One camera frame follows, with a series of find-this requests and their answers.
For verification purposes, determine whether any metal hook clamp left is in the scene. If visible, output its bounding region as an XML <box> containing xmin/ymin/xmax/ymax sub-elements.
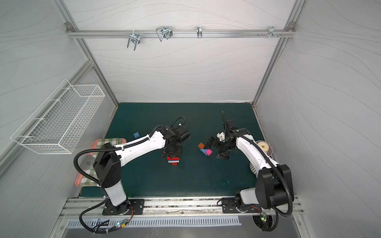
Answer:
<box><xmin>127</xmin><ymin>31</ymin><xmax>141</xmax><ymax>51</ymax></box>

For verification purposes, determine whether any green table mat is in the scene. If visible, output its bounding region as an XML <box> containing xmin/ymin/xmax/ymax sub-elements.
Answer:
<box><xmin>106</xmin><ymin>103</ymin><xmax>264</xmax><ymax>197</ymax></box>

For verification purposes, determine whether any white vent strip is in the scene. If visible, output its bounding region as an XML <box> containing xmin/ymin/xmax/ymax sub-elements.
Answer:
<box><xmin>66</xmin><ymin>216</ymin><xmax>242</xmax><ymax>229</ymax></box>

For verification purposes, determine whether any pink lego brick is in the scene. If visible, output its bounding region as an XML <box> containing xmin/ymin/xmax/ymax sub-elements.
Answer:
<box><xmin>205</xmin><ymin>149</ymin><xmax>212</xmax><ymax>156</ymax></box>

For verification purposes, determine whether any aluminium top crossbar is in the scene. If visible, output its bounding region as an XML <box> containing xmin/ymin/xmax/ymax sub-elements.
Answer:
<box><xmin>66</xmin><ymin>29</ymin><xmax>296</xmax><ymax>39</ymax></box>

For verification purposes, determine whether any red sloped lego brick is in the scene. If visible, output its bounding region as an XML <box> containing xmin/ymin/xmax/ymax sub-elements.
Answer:
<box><xmin>167</xmin><ymin>157</ymin><xmax>180</xmax><ymax>161</ymax></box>

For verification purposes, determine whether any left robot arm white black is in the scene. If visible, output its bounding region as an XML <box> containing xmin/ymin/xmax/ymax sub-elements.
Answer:
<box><xmin>93</xmin><ymin>126</ymin><xmax>190</xmax><ymax>216</ymax></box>

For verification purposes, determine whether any grey ribbed cup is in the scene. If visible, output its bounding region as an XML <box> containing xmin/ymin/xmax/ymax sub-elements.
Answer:
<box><xmin>249</xmin><ymin>163</ymin><xmax>258</xmax><ymax>177</ymax></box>

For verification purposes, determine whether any metal ring clamp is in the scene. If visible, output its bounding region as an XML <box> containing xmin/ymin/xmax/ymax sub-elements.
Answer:
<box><xmin>196</xmin><ymin>26</ymin><xmax>202</xmax><ymax>39</ymax></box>

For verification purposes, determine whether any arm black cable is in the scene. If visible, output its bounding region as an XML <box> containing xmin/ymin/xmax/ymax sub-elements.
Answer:
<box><xmin>221</xmin><ymin>110</ymin><xmax>294</xmax><ymax>233</ymax></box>
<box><xmin>73</xmin><ymin>116</ymin><xmax>187</xmax><ymax>234</ymax></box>

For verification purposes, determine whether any metal hook clamp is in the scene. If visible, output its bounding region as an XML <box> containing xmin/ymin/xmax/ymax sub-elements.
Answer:
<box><xmin>127</xmin><ymin>31</ymin><xmax>141</xmax><ymax>51</ymax></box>
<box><xmin>155</xmin><ymin>26</ymin><xmax>173</xmax><ymax>42</ymax></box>

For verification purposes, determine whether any metal bracket clamp right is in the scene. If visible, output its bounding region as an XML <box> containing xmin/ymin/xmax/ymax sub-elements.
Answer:
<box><xmin>258</xmin><ymin>26</ymin><xmax>284</xmax><ymax>38</ymax></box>

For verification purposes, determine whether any metal spatula wooden handle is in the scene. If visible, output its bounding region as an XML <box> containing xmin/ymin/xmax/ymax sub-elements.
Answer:
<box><xmin>79</xmin><ymin>155</ymin><xmax>96</xmax><ymax>171</ymax></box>

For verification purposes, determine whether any pink tray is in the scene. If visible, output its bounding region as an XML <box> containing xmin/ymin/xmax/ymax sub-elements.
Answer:
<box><xmin>74</xmin><ymin>138</ymin><xmax>127</xmax><ymax>187</ymax></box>

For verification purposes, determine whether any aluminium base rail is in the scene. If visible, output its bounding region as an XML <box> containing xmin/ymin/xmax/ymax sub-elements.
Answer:
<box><xmin>59</xmin><ymin>195</ymin><xmax>304</xmax><ymax>219</ymax></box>

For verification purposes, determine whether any metal hook clamp middle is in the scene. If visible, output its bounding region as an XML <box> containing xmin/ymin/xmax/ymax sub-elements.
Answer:
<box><xmin>155</xmin><ymin>26</ymin><xmax>173</xmax><ymax>42</ymax></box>

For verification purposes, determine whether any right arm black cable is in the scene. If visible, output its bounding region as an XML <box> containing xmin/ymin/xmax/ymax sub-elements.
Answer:
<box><xmin>221</xmin><ymin>110</ymin><xmax>294</xmax><ymax>233</ymax></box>

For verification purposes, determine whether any green checkered cloth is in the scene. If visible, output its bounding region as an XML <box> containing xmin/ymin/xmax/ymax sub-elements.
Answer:
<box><xmin>75</xmin><ymin>138</ymin><xmax>126</xmax><ymax>187</ymax></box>

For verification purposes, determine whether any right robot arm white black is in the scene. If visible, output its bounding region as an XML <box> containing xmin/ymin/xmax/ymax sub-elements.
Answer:
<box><xmin>212</xmin><ymin>120</ymin><xmax>294</xmax><ymax>217</ymax></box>

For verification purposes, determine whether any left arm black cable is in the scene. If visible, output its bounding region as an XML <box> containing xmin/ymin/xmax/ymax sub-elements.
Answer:
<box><xmin>73</xmin><ymin>116</ymin><xmax>187</xmax><ymax>234</ymax></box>

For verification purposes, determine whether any white wire basket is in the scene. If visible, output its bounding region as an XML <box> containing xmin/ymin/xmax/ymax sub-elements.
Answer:
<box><xmin>11</xmin><ymin>79</ymin><xmax>105</xmax><ymax>155</ymax></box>

